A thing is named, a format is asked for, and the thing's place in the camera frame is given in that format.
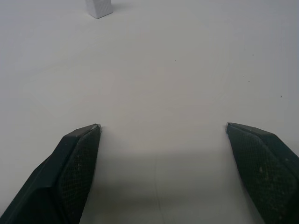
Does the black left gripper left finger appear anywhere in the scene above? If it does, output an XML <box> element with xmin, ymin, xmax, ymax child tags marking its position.
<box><xmin>0</xmin><ymin>123</ymin><xmax>103</xmax><ymax>224</ymax></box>

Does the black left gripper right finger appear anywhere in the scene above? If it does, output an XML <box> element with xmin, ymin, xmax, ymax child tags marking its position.
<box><xmin>225</xmin><ymin>121</ymin><xmax>299</xmax><ymax>224</ymax></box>

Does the white plastic block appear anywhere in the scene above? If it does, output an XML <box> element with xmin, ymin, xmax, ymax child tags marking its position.
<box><xmin>85</xmin><ymin>0</ymin><xmax>114</xmax><ymax>19</ymax></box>

